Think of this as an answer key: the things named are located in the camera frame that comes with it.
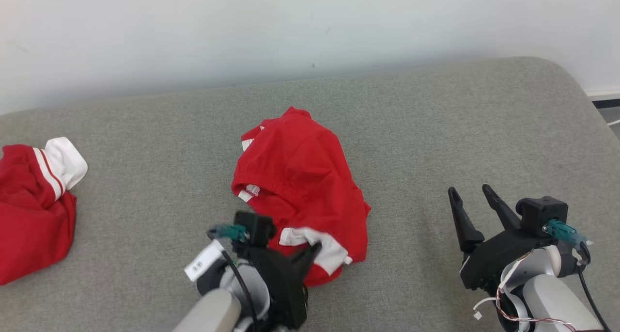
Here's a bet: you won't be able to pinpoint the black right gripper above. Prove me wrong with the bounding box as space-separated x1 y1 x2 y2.
448 184 558 291

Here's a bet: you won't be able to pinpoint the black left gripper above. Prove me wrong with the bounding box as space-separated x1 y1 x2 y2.
246 242 323 330

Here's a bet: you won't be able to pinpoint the red shorts with white stripe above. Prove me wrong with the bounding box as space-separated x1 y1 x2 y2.
231 106 372 288

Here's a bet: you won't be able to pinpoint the red Bulls 23 jersey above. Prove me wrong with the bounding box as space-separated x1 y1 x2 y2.
0 137 89 286

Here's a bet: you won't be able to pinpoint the white label tag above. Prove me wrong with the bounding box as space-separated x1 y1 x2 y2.
184 240 226 282

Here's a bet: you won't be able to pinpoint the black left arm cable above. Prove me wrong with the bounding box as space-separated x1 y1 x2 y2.
207 228 258 332

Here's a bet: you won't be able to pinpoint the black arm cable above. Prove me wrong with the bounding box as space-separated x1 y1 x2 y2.
207 228 258 332
575 242 612 332

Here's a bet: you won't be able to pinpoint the thin red white wire bundle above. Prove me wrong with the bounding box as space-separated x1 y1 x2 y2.
472 252 578 332

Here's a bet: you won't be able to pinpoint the teal left camera connector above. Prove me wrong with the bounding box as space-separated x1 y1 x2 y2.
215 224 248 241

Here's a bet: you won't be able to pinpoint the teal camera connector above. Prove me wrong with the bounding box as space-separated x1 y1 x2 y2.
542 220 588 248
215 224 248 241

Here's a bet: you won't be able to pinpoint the teal right camera connector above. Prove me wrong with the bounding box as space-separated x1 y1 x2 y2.
542 220 588 248

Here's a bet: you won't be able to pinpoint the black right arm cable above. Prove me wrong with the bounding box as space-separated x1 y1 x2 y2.
575 242 612 332

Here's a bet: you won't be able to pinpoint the white wall baseboard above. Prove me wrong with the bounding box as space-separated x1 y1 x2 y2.
586 90 620 111

